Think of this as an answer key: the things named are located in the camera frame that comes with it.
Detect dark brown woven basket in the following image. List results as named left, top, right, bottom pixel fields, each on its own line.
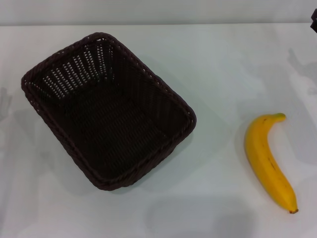
left=20, top=32, right=197, bottom=191

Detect yellow banana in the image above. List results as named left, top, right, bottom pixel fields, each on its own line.
left=244, top=113, right=299, bottom=214

